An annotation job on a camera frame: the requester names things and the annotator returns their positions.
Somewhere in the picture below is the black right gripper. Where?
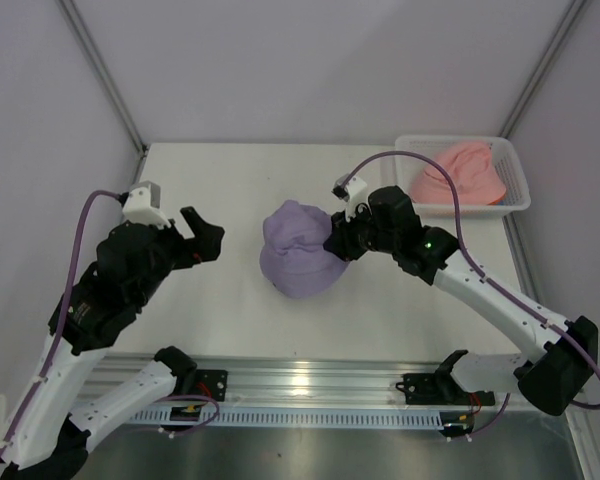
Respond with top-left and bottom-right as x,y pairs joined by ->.
323,203 -> 399,263

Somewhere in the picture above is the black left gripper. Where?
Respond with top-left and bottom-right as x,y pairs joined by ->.
133,205 -> 224,307

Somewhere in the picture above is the purple bucket hat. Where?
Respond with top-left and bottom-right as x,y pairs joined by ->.
259,200 -> 348,299

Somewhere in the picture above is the pink bucket hat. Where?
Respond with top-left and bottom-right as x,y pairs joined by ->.
409,141 -> 507,205

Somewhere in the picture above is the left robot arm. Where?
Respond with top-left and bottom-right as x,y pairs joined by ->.
0,207 -> 225,479

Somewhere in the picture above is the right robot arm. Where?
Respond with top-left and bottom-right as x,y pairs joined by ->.
324,185 -> 599,416

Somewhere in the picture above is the white plastic basket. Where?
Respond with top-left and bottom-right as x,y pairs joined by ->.
394,135 -> 531,218

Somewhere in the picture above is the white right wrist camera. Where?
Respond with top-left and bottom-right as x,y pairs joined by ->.
332,174 -> 368,222

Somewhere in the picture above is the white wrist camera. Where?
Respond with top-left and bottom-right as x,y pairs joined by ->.
122,181 -> 172,229
332,174 -> 368,222

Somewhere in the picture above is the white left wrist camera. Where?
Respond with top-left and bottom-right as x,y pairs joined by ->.
122,181 -> 172,229

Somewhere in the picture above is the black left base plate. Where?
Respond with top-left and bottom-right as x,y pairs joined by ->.
174,369 -> 229,402

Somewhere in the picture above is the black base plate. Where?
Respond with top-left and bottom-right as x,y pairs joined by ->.
174,369 -> 229,402
394,373 -> 496,406

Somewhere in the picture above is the aluminium mounting rail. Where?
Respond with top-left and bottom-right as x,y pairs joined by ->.
74,353 -> 591,414

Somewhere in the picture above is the white slotted cable duct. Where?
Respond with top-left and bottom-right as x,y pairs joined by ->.
128,405 -> 444,431

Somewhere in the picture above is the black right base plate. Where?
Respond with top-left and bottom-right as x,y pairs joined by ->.
394,373 -> 496,406

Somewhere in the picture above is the left aluminium frame post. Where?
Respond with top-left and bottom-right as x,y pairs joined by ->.
55,0 -> 147,155

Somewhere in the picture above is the aluminium frame post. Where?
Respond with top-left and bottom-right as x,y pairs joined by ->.
498,0 -> 593,139
55,0 -> 147,155

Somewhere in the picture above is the right aluminium frame post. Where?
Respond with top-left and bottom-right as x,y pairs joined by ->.
498,0 -> 593,139

